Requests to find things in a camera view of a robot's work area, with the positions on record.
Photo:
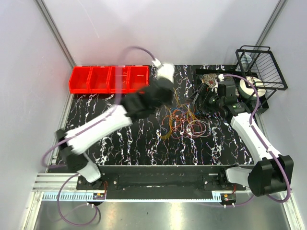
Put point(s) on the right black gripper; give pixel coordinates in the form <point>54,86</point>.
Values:
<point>204,90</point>

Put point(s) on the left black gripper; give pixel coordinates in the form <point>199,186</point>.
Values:
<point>169,101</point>

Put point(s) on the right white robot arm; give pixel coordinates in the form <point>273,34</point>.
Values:
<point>272,171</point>

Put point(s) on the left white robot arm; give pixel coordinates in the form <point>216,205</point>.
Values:
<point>131,108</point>

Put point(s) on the floral square plate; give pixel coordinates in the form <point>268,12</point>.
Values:
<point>210,80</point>

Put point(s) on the red storage bin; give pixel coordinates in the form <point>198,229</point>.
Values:
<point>99,80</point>
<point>118,80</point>
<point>79,79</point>
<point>138,77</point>

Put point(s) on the white green bowl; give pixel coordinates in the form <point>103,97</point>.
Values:
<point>245,89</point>

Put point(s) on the glass cup in rack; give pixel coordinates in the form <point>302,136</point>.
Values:
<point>245,61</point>

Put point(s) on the black wire dish rack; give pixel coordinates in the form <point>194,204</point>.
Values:
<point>265,66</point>

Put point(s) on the aluminium frame rail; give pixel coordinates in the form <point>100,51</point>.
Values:
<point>48,182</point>

